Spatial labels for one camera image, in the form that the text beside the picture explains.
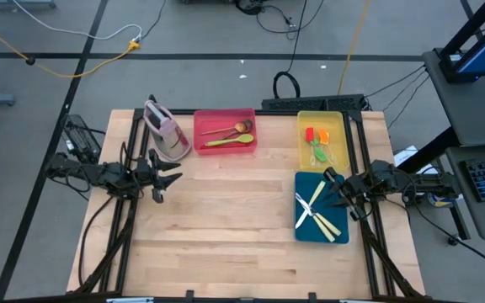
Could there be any black controller box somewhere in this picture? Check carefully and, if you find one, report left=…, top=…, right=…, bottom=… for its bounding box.
left=61, top=114, right=103, bottom=164

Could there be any chrome box grater pink handle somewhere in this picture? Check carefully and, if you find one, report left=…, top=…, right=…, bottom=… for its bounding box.
left=143, top=99, right=193, bottom=163

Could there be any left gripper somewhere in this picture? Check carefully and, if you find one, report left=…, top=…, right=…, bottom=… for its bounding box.
left=135, top=147, right=184, bottom=205

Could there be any white paper sheet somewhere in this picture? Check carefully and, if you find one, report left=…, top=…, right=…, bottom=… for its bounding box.
left=393, top=145, right=420, bottom=167

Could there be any dark wooden spoon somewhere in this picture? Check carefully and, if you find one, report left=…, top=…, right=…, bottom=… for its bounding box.
left=219, top=119, right=254, bottom=142

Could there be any black perforated power box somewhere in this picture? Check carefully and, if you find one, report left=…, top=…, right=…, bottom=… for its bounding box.
left=261, top=93, right=365, bottom=112

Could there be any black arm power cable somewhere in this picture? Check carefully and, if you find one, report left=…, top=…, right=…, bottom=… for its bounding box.
left=410, top=201, right=485, bottom=274
left=77, top=195, right=115, bottom=287

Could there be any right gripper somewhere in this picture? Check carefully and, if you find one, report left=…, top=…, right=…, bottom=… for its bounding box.
left=321, top=167, right=370, bottom=222

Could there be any black hanging cable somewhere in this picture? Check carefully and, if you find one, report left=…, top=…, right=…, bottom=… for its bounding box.
left=233, top=0, right=326, bottom=100

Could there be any red spatula clear handle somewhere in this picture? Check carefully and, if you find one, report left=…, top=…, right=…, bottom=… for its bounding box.
left=305, top=126, right=317, bottom=166

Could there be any orange spatula clear handle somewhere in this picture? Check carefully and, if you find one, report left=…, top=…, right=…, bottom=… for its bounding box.
left=317, top=128, right=336, bottom=165

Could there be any silver aluminium profile post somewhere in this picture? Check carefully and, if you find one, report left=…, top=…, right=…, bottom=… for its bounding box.
left=106, top=296, right=155, bottom=303

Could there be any blue plastic bin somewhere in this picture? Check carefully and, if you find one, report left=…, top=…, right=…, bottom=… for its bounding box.
left=294, top=170, right=350, bottom=245

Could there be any white floor cable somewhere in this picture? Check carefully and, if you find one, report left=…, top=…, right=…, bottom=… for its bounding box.
left=13, top=0, right=143, bottom=41

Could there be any yellow hanging cable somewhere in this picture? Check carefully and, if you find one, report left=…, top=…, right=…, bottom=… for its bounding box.
left=337, top=0, right=372, bottom=96

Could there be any pink plastic bin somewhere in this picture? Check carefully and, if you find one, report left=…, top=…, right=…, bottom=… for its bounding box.
left=193, top=107, right=258, bottom=157

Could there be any light wooden spoon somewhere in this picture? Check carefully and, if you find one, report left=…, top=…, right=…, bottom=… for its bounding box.
left=200, top=120, right=248, bottom=136

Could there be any cream handled table knife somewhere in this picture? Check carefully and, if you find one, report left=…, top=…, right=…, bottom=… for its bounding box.
left=295, top=180, right=327, bottom=230
left=295, top=192, right=343, bottom=237
left=297, top=197, right=336, bottom=243

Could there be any yellow floor cable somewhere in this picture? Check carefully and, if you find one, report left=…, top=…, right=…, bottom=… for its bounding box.
left=0, top=14, right=141, bottom=79

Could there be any yellow plastic bin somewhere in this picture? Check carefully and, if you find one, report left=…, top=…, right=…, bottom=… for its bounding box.
left=296, top=109, right=351, bottom=173

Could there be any grey desk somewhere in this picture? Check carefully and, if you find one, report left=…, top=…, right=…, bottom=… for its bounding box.
left=422, top=48, right=485, bottom=146

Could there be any lime green silicone spoon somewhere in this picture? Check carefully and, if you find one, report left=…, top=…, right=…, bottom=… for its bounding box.
left=204, top=133, right=255, bottom=148

